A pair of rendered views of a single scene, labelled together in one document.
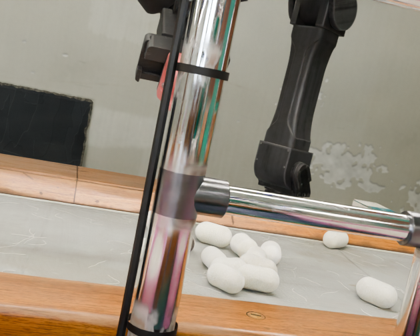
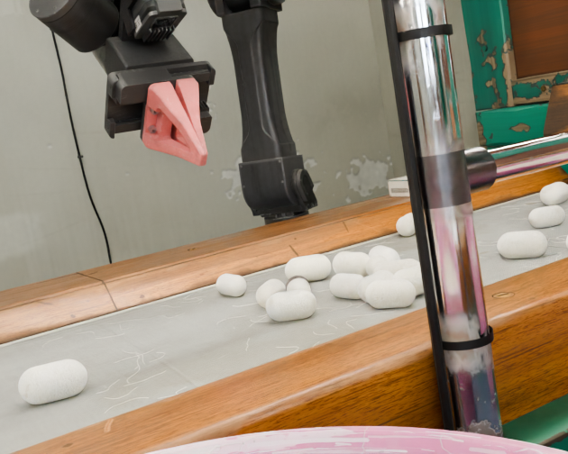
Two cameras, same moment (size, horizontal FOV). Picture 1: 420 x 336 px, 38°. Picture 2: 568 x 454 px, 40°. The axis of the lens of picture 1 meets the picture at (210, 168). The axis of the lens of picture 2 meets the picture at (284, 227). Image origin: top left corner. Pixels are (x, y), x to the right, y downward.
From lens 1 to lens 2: 17 cm
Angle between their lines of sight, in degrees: 16
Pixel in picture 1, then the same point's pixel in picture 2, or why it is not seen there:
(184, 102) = (426, 72)
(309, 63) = (261, 53)
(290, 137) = (274, 146)
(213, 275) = (378, 296)
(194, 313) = not seen: hidden behind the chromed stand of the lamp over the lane
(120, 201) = (167, 284)
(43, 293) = (310, 368)
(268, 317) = (515, 291)
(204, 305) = not seen: hidden behind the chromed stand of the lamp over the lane
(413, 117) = (318, 92)
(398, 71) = (282, 47)
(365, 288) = (511, 245)
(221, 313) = not seen: hidden behind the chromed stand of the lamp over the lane
